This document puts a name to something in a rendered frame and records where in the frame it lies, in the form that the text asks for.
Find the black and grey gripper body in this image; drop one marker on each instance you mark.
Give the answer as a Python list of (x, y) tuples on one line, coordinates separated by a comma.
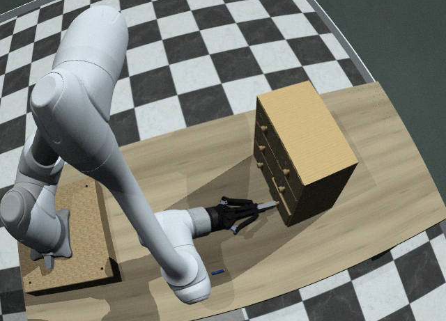
[(216, 218)]

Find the brown wooden drawer front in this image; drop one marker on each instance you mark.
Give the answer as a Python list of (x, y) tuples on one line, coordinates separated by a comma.
[(267, 128), (265, 148), (289, 171), (262, 164), (279, 200), (284, 188)]

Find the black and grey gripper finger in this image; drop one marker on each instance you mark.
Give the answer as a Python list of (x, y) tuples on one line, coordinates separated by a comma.
[(246, 204), (254, 213)]

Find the small wooden chest of drawers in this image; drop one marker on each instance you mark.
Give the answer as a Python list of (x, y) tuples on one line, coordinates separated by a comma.
[(316, 146)]

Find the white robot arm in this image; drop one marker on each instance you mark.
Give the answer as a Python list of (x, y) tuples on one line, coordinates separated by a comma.
[(71, 108)]

